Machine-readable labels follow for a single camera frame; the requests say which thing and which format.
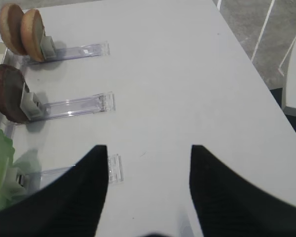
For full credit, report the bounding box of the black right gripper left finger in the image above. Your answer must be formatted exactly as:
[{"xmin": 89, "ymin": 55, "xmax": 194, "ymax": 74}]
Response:
[{"xmin": 0, "ymin": 145, "xmax": 109, "ymax": 237}]

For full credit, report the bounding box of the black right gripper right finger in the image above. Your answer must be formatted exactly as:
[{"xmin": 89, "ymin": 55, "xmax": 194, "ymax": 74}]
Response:
[{"xmin": 189, "ymin": 145, "xmax": 296, "ymax": 237}]

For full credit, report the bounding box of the clear lettuce holder track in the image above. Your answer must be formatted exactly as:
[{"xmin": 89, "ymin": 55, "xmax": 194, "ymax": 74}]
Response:
[{"xmin": 3, "ymin": 154, "xmax": 123, "ymax": 198}]

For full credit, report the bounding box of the standing brown meat patty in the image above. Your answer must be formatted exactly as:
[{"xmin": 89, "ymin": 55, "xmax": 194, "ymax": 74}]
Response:
[{"xmin": 0, "ymin": 64, "xmax": 29, "ymax": 123}]

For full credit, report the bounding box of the clear patty holder track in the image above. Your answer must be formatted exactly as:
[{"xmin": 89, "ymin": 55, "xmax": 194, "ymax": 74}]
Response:
[{"xmin": 20, "ymin": 92, "xmax": 115, "ymax": 122}]

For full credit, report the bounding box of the clear right bun holder track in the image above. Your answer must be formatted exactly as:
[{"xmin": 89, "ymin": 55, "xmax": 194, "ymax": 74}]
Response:
[{"xmin": 17, "ymin": 36, "xmax": 110, "ymax": 65}]

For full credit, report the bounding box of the bun half right front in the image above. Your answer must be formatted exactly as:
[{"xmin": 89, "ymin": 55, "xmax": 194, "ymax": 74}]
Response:
[{"xmin": 20, "ymin": 9, "xmax": 45, "ymax": 62}]

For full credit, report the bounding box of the sesame bun top rear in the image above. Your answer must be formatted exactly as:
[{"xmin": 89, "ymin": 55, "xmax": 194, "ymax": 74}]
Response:
[{"xmin": 0, "ymin": 3, "xmax": 27, "ymax": 55}]

